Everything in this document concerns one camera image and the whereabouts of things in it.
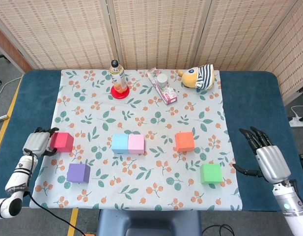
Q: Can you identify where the green cube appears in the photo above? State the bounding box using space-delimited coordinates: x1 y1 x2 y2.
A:
199 163 223 184

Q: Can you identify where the small white jar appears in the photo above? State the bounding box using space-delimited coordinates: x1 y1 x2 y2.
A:
157 73 168 88

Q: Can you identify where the orange cube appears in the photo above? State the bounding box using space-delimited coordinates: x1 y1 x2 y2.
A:
174 131 195 152

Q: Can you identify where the red cube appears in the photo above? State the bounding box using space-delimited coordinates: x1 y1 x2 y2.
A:
50 132 75 153

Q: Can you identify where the white floor cable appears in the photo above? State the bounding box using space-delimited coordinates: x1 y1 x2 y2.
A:
0 76 24 98

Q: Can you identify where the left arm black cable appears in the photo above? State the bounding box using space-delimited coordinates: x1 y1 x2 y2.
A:
23 149 87 236

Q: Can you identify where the woven bamboo folding screen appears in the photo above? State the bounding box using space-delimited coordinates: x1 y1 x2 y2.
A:
0 0 303 104

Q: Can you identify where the white power cable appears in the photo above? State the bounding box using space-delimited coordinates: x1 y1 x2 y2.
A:
290 105 303 119

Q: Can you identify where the yellow plush toy striped shirt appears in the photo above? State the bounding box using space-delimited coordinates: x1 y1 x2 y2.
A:
178 64 215 90

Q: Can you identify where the purple cube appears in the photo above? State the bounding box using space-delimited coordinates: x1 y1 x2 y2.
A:
66 163 91 184

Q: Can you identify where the floral print tablecloth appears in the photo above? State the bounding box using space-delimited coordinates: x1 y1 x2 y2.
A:
29 69 243 211

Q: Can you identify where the white power strip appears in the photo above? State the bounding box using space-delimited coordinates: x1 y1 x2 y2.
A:
288 117 303 127

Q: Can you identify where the pink cube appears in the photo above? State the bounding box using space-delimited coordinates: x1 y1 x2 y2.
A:
128 134 145 155

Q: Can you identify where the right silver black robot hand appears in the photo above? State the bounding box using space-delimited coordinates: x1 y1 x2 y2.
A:
232 126 292 184

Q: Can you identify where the light blue cube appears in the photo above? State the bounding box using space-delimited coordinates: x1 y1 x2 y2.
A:
111 134 129 154

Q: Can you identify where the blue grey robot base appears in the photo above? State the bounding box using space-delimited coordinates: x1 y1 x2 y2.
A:
96 208 203 236

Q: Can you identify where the black floor cable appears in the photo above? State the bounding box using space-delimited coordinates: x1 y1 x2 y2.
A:
202 223 235 236

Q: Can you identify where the teal table cover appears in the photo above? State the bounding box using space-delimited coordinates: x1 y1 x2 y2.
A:
0 70 301 212

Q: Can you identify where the pink floral carton box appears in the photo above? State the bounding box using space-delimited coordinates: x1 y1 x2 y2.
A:
147 68 178 106

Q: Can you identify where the orange drink plastic bottle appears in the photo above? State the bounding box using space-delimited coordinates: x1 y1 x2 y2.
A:
109 59 128 94

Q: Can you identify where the red round coaster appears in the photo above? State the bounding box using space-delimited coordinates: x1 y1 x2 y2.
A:
110 85 130 100

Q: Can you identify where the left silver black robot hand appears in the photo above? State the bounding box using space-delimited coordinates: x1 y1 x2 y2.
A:
23 127 60 158

